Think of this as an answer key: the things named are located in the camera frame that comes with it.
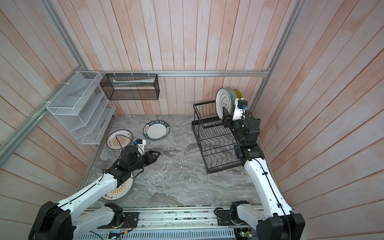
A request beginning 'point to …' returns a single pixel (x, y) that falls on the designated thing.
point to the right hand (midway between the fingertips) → (230, 106)
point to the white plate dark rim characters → (223, 99)
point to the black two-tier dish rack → (216, 141)
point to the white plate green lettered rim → (156, 130)
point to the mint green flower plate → (233, 99)
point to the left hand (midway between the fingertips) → (159, 156)
